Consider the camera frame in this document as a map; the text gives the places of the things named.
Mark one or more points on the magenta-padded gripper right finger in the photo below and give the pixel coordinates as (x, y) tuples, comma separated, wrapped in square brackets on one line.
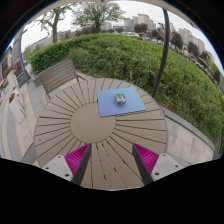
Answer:
[(146, 159)]

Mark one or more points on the round-crowned green tree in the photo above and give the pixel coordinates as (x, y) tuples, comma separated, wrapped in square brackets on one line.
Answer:
[(96, 13)]

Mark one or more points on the brown slatted outdoor chair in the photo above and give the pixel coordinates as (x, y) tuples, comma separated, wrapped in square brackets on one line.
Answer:
[(56, 76)]

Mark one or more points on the dark curved umbrella pole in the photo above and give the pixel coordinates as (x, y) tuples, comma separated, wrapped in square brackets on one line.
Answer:
[(162, 53)]

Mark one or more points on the blue rectangular mouse pad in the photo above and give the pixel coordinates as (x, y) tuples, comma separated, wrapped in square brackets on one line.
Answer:
[(108, 105)]

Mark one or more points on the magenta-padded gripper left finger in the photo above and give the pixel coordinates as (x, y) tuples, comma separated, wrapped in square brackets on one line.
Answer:
[(76, 159)]

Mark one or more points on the distant high-rise buildings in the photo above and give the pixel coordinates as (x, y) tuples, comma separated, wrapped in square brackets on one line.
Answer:
[(143, 20)]

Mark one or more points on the green patterned computer mouse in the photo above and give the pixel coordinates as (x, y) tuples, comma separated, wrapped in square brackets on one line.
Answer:
[(120, 98)]

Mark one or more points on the white planter box with flowers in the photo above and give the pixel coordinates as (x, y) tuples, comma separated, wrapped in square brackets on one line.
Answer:
[(16, 108)]

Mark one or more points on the grey storefront building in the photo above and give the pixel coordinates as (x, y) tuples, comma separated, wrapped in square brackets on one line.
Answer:
[(6, 65)]

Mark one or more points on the tall grey sign pillar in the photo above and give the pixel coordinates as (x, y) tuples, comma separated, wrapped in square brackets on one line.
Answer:
[(22, 63)]

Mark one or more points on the bare-trunked leafy tree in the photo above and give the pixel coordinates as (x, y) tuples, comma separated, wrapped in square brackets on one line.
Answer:
[(55, 30)]

